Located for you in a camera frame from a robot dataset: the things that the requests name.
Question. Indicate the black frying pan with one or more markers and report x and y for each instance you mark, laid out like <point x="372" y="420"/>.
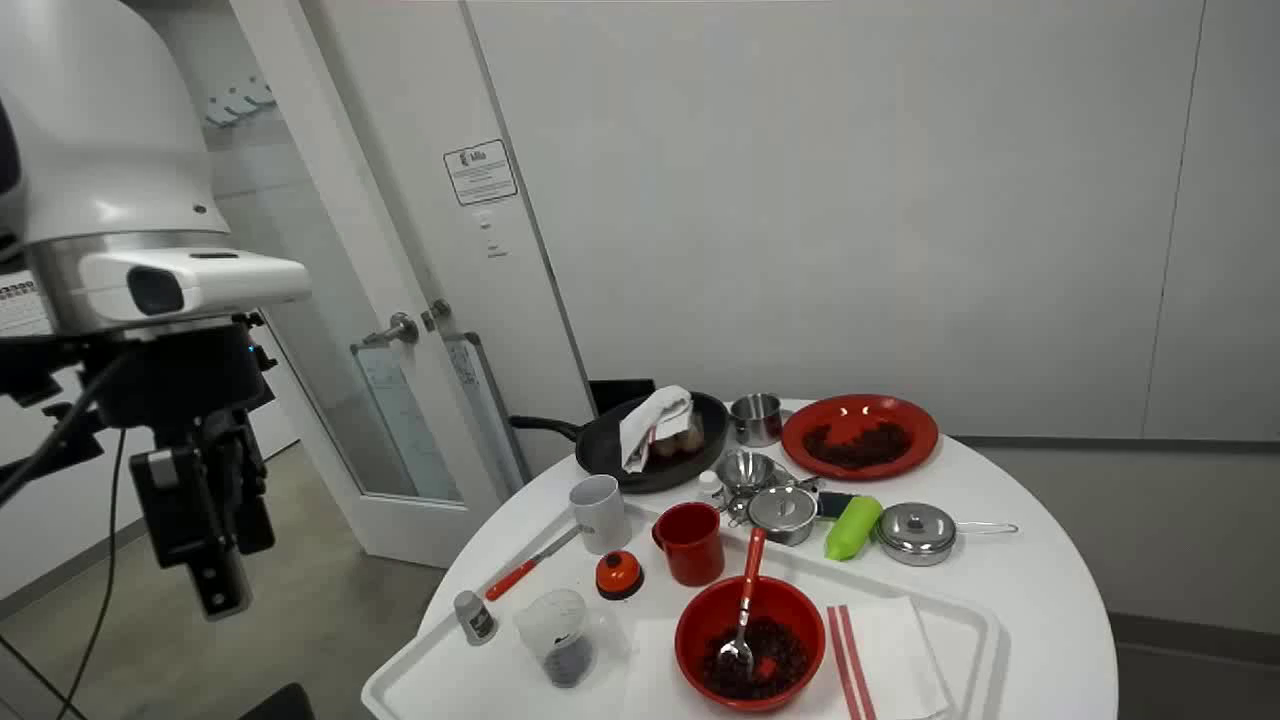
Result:
<point x="600" y="448"/>

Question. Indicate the red bowl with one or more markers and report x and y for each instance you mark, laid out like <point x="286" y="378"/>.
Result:
<point x="707" y="628"/>

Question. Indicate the small steel cup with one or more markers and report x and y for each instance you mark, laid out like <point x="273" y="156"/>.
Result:
<point x="757" y="420"/>

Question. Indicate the red plate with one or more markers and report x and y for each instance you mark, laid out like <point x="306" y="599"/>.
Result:
<point x="861" y="442"/>

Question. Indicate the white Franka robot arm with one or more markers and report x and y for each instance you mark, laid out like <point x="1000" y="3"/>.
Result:
<point x="106" y="134"/>

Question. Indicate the black rectangular box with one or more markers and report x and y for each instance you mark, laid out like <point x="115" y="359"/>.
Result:
<point x="621" y="395"/>

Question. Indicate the small white bottle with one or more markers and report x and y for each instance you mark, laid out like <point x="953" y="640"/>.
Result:
<point x="708" y="491"/>

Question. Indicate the red cup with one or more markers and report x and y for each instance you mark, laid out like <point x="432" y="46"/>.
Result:
<point x="689" y="545"/>

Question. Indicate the white tray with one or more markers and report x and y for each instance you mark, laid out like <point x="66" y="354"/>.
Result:
<point x="442" y="676"/>

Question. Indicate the white wall hook rack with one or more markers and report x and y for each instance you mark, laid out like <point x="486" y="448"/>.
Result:
<point x="236" y="100"/>

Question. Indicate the small orange round lid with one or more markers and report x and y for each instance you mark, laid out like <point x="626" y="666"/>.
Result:
<point x="621" y="579"/>

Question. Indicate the clear plastic cup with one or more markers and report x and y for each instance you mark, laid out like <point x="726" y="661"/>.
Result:
<point x="558" y="644"/>

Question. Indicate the small grey shaker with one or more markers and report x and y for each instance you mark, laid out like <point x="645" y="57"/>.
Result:
<point x="473" y="621"/>

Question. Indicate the paper door sign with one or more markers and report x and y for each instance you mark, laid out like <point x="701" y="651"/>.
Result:
<point x="480" y="175"/>

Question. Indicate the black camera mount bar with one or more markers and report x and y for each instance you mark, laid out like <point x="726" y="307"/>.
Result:
<point x="75" y="432"/>

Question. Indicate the steel measuring cup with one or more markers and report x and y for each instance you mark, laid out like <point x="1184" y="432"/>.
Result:
<point x="745" y="472"/>

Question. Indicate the white mug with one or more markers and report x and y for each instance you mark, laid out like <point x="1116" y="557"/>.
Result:
<point x="600" y="515"/>

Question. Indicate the black floor object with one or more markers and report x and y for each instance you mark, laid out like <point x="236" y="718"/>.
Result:
<point x="277" y="707"/>

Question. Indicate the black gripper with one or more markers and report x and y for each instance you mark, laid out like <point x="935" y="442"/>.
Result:
<point x="185" y="383"/>

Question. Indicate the white cloth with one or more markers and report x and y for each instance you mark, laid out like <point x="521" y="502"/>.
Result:
<point x="653" y="420"/>

